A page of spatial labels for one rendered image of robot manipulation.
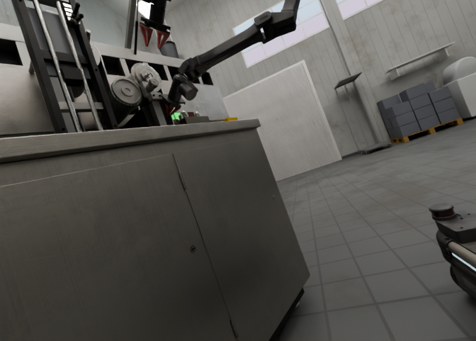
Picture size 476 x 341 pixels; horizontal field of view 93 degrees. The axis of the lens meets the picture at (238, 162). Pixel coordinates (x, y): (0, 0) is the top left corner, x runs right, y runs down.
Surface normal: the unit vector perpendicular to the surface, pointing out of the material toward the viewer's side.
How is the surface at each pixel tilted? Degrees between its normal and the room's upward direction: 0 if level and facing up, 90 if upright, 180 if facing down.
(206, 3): 90
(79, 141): 90
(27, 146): 90
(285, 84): 90
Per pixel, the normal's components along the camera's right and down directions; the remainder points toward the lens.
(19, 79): 0.71, -0.29
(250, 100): -0.27, 0.06
